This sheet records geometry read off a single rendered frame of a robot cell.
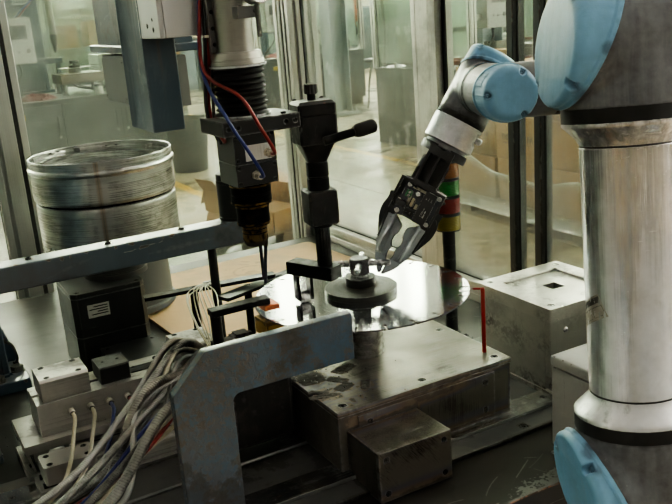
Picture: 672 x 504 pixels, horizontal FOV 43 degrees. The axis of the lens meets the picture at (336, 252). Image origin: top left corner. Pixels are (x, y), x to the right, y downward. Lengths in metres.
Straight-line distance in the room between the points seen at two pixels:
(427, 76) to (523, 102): 0.73
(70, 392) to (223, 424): 0.33
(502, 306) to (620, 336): 0.65
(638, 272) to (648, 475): 0.19
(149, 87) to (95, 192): 0.57
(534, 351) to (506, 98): 0.46
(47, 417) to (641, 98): 0.93
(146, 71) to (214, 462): 0.55
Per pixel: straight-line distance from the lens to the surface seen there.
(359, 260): 1.30
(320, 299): 1.31
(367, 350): 1.33
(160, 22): 1.19
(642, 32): 0.78
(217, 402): 1.06
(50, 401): 1.33
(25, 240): 2.22
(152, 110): 1.27
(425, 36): 1.86
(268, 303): 1.25
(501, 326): 1.48
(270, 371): 1.08
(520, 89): 1.15
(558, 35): 0.80
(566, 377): 1.21
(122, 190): 1.80
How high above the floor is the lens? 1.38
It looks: 16 degrees down
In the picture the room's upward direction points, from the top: 4 degrees counter-clockwise
